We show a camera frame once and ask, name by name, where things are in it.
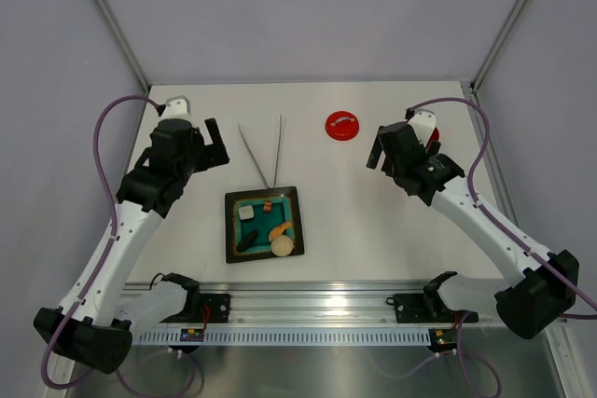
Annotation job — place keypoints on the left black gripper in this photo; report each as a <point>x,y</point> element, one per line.
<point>213,155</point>

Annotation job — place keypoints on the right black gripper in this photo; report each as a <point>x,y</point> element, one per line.
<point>376,154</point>

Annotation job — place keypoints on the long metal tongs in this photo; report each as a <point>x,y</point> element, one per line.
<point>262,141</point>

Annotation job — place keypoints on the small orange fried piece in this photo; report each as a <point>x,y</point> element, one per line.
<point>267,206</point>

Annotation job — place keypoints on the red cylindrical container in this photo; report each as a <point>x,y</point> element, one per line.
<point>435,135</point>

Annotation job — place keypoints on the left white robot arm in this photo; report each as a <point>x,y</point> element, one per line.
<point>89,326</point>

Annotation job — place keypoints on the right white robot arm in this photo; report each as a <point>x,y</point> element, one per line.
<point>536,286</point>

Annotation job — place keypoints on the red round lid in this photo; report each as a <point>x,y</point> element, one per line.
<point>342,126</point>

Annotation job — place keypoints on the white sushi roll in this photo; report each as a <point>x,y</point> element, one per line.
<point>246,213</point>

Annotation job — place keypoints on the square dark teal plate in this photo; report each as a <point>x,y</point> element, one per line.
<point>285,207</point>

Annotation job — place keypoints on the black seaweed piece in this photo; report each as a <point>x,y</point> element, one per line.
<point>247,241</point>

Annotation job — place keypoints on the orange salmon piece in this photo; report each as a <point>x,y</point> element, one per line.
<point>279,230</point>

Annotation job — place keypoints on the round white bun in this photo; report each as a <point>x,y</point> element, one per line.
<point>282,246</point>

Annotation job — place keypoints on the right small circuit board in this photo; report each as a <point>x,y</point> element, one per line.
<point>444,339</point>

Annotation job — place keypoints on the small circuit board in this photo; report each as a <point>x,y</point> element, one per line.
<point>444,339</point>
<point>189,335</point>

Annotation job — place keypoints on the left small circuit board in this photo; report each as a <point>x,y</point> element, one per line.
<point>189,335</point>

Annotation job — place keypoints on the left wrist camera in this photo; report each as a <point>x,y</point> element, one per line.
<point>176,108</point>

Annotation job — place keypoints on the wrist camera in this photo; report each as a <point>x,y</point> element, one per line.
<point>423,122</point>
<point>176,108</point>

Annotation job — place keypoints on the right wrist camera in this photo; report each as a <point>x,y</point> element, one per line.
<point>423,122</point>

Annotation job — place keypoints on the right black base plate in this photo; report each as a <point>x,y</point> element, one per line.
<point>410,307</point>

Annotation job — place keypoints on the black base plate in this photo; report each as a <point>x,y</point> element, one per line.
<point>410,307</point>
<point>211,307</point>

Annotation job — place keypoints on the aluminium mounting rail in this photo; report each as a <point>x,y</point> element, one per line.
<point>306,304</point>

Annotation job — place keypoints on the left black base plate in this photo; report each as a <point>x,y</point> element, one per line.
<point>211,307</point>

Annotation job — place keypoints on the left aluminium frame post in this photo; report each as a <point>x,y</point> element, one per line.
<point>110,20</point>

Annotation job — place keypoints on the aluminium frame post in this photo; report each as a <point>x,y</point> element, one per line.
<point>110,20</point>
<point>506,29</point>

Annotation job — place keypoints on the white slotted cable duct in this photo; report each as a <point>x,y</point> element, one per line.
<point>291,337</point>

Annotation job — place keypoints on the right aluminium frame post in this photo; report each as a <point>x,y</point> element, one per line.
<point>506,29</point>

